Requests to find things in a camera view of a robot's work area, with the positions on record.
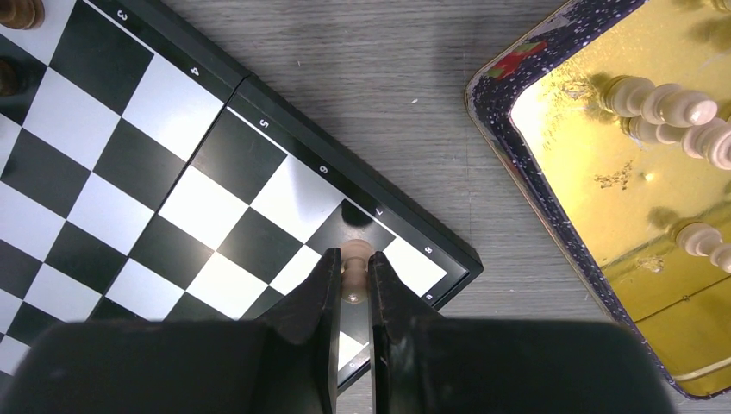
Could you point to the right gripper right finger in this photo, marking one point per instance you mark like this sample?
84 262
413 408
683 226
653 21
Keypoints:
407 354

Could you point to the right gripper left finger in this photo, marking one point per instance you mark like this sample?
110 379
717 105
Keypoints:
299 370

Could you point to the light piece in tin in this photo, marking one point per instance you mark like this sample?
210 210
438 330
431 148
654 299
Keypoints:
672 104
700 239
710 141

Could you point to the dark chess piece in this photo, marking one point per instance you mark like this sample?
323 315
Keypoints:
8 79
22 14

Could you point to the gold tin tray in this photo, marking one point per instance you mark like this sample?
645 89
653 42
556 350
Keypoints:
612 204

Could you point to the black white chess board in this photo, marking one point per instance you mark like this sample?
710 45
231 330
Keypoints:
147 175

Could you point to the light wooden chess pawn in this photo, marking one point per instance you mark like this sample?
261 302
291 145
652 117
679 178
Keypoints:
355 255

